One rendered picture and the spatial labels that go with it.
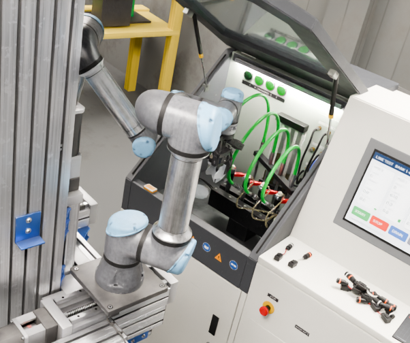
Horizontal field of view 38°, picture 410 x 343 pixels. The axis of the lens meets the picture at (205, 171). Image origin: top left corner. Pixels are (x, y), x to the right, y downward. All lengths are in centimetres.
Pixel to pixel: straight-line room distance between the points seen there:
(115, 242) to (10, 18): 70
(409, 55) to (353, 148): 182
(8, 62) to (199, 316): 147
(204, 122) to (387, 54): 269
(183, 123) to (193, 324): 129
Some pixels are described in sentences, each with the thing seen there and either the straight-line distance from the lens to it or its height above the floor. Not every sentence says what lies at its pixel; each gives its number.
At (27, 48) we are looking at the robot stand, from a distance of 150.
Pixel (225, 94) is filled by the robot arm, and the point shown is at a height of 154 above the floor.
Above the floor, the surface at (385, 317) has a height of 100.
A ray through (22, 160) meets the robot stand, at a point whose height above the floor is 146.
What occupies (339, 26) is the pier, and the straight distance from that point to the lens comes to 416.
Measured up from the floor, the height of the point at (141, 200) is 89.
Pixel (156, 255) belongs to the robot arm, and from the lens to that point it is 173.
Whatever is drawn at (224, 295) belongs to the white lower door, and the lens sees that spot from 242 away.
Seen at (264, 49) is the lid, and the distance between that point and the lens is 247.
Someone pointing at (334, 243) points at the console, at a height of 104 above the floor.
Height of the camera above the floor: 229
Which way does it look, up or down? 29 degrees down
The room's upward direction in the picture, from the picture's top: 12 degrees clockwise
